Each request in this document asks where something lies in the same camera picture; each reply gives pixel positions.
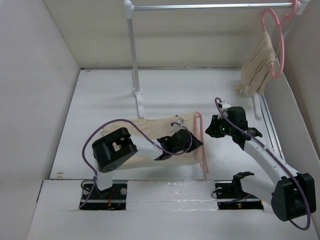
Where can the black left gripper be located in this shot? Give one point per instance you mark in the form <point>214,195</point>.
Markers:
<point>195,143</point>

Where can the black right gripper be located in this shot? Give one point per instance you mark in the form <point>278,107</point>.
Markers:
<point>212,129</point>

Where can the beige cargo trousers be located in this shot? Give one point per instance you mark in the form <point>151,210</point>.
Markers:
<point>152,129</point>

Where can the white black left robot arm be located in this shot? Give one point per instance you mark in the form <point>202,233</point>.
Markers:
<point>116,148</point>

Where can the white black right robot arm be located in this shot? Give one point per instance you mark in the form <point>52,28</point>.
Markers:
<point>290,194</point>

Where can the beige trousers hung on hanger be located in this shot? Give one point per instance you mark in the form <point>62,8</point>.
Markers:
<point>256,72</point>

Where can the silver clothes rack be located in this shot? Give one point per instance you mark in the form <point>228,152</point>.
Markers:
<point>221,34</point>

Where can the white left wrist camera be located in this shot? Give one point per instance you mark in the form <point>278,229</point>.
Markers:
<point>177,124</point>

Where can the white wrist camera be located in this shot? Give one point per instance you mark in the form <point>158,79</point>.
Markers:
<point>224,106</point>
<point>177,124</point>

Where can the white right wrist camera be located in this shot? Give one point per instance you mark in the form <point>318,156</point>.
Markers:
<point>224,106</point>

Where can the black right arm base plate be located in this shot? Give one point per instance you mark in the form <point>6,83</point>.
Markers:
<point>228,199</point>

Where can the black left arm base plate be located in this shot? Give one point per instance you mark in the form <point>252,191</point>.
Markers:
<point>111,199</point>

